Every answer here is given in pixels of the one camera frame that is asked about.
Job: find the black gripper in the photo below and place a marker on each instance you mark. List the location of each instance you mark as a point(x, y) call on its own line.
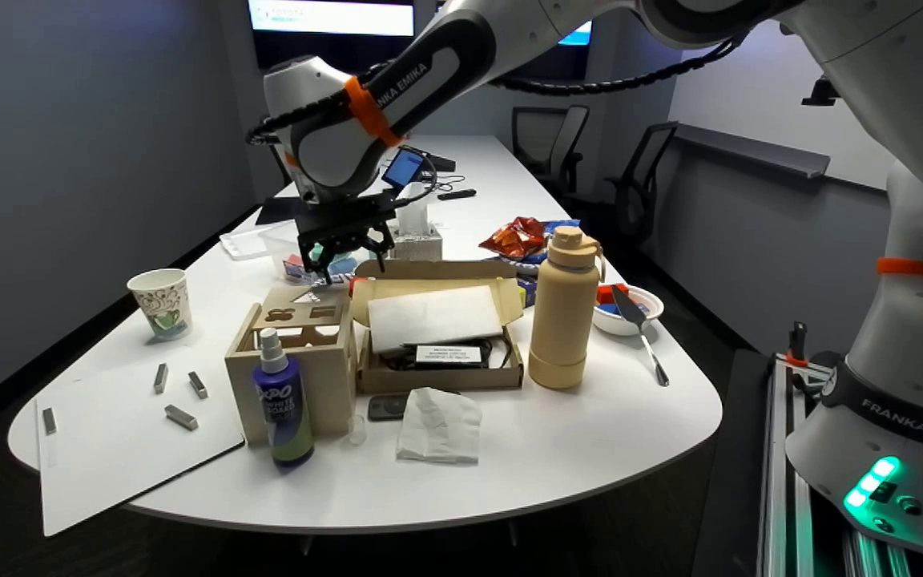
point(347, 222)

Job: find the wooden shape sorter box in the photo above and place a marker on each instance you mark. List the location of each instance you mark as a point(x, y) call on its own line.
point(288, 374)

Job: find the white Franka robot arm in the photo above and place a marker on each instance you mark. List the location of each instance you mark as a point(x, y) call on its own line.
point(910, 355)

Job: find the tissue box with white tissue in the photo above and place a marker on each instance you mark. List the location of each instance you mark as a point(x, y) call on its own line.
point(417, 246)

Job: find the open cardboard box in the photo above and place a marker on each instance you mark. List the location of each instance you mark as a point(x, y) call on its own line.
point(440, 376)

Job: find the tablet with blue screen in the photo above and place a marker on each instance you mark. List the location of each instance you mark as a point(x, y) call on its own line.
point(404, 168)

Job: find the white paper sheet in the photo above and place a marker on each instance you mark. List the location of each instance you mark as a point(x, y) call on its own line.
point(432, 319)

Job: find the white paper on table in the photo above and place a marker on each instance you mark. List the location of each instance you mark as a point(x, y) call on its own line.
point(237, 246)

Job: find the black remote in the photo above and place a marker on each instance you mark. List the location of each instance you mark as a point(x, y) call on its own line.
point(457, 195)

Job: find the black device with white label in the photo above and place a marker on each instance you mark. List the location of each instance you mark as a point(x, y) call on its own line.
point(449, 357)

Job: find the small black flat object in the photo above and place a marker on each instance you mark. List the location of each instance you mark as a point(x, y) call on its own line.
point(386, 408)

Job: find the orange snack bag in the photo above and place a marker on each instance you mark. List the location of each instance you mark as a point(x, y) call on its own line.
point(513, 239)

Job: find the crumpled white napkin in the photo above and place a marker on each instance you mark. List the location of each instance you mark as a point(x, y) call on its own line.
point(440, 426)

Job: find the printed paper cup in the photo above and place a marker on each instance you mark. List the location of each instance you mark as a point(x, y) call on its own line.
point(161, 304)

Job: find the small grey metal block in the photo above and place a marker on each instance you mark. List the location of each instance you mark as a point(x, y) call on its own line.
point(159, 378)
point(196, 386)
point(49, 421)

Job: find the black office chair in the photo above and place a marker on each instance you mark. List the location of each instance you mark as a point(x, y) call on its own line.
point(647, 171)
point(543, 144)

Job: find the tan insulated water bottle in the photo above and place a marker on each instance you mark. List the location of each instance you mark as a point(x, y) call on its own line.
point(560, 322)

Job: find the large grey metal block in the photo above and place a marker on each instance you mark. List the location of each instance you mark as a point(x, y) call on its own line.
point(180, 418)

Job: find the white bowl with red food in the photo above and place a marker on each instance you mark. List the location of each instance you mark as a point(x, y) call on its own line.
point(639, 310)

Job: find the white flat board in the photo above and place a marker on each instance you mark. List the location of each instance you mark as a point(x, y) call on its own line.
point(110, 450)

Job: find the metal spoon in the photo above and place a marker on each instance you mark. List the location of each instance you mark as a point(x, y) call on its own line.
point(647, 346)

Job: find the wall monitor screen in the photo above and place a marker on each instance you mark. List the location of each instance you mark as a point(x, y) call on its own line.
point(321, 20)

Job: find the aluminium rail frame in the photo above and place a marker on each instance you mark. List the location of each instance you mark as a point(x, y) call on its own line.
point(775, 483)

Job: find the camera on black mount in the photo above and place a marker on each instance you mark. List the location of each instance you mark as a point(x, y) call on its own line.
point(822, 91)

